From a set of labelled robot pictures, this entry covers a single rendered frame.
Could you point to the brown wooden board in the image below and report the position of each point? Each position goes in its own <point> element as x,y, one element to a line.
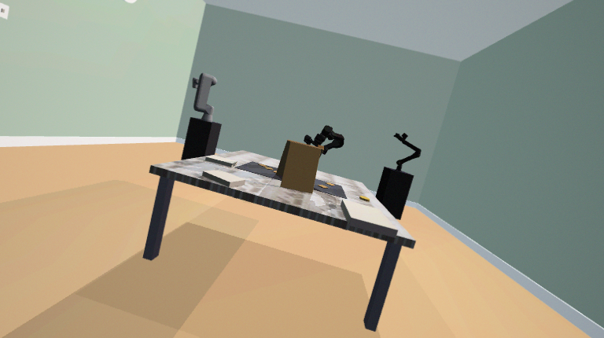
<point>298,166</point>

